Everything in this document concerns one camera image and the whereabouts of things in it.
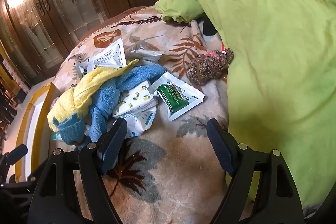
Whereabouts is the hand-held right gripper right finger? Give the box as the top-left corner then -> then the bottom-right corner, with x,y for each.
206,118 -> 305,224

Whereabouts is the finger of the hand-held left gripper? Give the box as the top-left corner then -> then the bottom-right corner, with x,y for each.
3,144 -> 28,165

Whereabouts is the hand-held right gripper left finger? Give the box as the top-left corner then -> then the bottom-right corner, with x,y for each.
28,117 -> 128,224

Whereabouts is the yellow cardboard box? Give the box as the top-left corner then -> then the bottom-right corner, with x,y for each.
14,82 -> 62,182

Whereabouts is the blue towel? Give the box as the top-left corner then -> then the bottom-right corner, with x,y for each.
52,64 -> 167,147

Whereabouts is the lemon print tissue pack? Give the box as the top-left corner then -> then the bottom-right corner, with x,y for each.
113,81 -> 159,118

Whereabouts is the yellow towel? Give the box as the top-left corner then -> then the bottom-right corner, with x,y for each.
47,58 -> 139,132

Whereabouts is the large green white sachet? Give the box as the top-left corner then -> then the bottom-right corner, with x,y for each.
154,70 -> 206,122

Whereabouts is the brown knitted sock bundle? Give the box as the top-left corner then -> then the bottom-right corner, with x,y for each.
186,48 -> 235,86

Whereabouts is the white text printed packet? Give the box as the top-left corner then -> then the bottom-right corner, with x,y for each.
88,38 -> 126,69

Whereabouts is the white foil packet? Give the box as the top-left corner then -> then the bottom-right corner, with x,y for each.
126,47 -> 164,63

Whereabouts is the leaf print blanket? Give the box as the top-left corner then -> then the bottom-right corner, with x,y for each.
52,6 -> 263,224

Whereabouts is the stack of red white boxes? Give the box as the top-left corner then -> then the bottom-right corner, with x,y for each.
1,59 -> 29,94

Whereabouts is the lime green quilt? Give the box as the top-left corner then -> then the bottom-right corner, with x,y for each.
154,0 -> 336,216

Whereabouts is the brown bedsheet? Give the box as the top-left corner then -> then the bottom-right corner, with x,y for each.
79,6 -> 149,41

